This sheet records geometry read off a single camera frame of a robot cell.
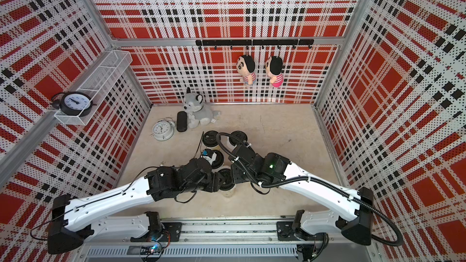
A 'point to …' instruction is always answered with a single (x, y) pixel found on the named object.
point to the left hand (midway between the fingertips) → (221, 180)
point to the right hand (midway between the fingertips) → (239, 173)
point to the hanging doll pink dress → (274, 66)
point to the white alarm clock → (163, 130)
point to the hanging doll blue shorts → (246, 66)
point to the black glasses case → (182, 121)
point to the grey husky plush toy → (198, 112)
